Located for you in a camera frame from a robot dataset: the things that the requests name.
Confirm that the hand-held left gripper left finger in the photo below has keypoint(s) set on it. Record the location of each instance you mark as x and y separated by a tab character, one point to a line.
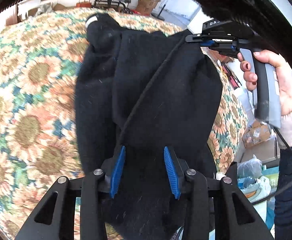
117	172

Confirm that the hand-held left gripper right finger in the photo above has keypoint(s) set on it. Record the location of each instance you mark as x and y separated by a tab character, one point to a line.
172	172

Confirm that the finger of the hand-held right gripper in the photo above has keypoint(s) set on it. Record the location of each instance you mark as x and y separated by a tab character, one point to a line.
211	44
198	38

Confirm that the black hooded sweatshirt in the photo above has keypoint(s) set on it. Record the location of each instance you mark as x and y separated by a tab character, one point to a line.
161	92

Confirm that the person's right forearm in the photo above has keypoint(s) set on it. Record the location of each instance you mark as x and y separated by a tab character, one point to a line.
290	180

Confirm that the person's right hand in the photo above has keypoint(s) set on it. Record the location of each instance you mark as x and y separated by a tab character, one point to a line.
288	87

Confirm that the cardboard box with packets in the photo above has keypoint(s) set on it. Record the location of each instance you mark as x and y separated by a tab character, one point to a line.
257	135

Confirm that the open cardboard box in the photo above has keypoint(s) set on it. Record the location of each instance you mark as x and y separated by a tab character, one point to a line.
147	5

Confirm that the clear plastic bag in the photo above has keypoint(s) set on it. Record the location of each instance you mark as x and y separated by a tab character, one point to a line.
248	166

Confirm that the sunflower print blanket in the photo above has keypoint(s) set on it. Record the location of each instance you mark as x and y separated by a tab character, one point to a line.
23	105

